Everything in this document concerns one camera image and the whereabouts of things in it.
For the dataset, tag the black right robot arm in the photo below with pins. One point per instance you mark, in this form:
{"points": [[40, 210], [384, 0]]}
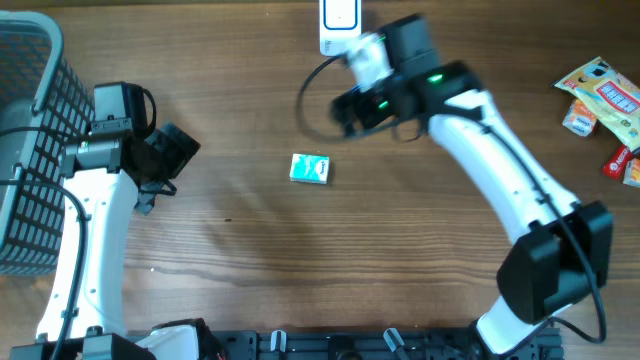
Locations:
{"points": [[560, 246]]}

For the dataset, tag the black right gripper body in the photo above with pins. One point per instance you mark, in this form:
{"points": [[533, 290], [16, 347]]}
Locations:
{"points": [[375, 104]]}

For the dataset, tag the small teal box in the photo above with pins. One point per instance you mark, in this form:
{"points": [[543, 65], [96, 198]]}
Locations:
{"points": [[309, 168]]}

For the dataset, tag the white barcode scanner box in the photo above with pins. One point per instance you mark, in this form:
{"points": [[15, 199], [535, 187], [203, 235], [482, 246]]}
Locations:
{"points": [[340, 21]]}

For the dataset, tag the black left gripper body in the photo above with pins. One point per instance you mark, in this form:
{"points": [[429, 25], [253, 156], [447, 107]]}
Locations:
{"points": [[170, 154]]}

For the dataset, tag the grey plastic shopping basket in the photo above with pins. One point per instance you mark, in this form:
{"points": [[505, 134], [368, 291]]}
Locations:
{"points": [[43, 103]]}

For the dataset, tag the small orange box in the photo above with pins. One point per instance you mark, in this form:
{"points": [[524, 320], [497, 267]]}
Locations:
{"points": [[632, 173], [579, 119]]}

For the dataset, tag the blue yellow snack bag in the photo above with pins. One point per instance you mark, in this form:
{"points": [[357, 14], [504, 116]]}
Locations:
{"points": [[609, 95]]}

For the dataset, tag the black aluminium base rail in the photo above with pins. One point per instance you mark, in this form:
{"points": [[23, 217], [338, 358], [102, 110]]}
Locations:
{"points": [[429, 344]]}

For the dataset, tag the red chocolate wafer bar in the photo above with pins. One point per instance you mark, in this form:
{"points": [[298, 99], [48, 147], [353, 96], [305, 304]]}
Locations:
{"points": [[615, 166]]}

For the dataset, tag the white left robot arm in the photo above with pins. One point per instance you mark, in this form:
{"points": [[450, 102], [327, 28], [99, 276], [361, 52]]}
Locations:
{"points": [[118, 168]]}

